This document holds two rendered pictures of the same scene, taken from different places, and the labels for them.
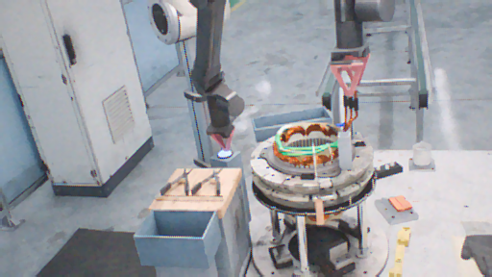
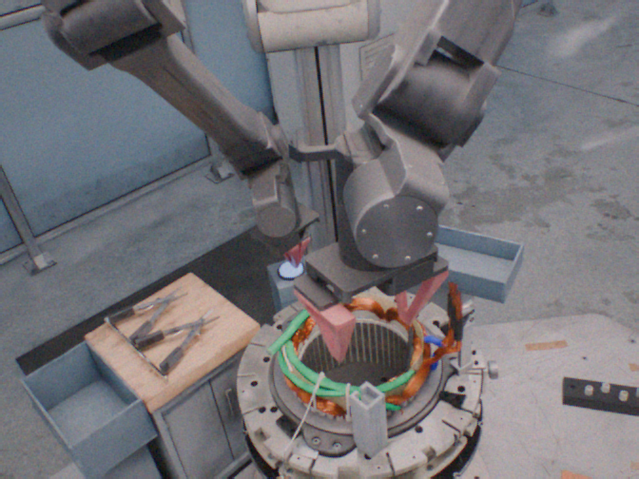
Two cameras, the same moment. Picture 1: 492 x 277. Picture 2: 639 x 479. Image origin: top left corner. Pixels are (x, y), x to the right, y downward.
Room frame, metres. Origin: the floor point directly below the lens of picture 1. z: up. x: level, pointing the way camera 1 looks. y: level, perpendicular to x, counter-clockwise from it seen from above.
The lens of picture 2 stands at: (0.65, -0.46, 1.74)
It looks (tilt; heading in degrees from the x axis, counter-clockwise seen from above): 37 degrees down; 35
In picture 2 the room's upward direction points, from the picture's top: 7 degrees counter-clockwise
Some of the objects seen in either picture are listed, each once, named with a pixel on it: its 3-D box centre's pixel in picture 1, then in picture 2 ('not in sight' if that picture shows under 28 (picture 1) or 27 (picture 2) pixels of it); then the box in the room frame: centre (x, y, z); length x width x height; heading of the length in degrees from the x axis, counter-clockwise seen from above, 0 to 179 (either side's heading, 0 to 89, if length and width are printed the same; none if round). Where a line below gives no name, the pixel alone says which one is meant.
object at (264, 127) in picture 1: (294, 156); (440, 306); (1.45, -0.15, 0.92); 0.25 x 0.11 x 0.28; 92
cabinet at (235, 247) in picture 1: (207, 236); (193, 394); (1.10, 0.15, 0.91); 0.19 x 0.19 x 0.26; 73
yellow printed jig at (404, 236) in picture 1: (401, 251); not in sight; (1.05, -0.37, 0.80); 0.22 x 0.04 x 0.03; 155
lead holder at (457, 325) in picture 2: (350, 102); (455, 316); (1.16, -0.28, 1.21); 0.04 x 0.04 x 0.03; 71
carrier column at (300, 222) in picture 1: (302, 241); not in sight; (1.02, -0.10, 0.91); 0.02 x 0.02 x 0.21
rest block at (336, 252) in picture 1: (339, 254); not in sight; (1.02, -0.19, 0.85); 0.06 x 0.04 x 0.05; 113
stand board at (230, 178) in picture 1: (197, 190); (172, 335); (1.10, 0.15, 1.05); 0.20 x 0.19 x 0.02; 163
